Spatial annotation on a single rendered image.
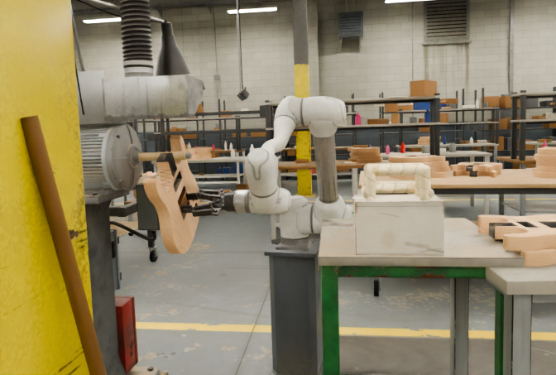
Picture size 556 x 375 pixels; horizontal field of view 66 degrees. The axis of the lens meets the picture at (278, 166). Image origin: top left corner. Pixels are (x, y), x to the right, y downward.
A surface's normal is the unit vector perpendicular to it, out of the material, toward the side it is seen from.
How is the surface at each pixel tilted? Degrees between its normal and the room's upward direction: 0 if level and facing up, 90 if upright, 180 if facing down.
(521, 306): 90
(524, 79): 90
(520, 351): 90
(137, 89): 90
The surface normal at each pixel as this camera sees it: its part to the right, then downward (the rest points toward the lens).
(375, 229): -0.15, 0.09
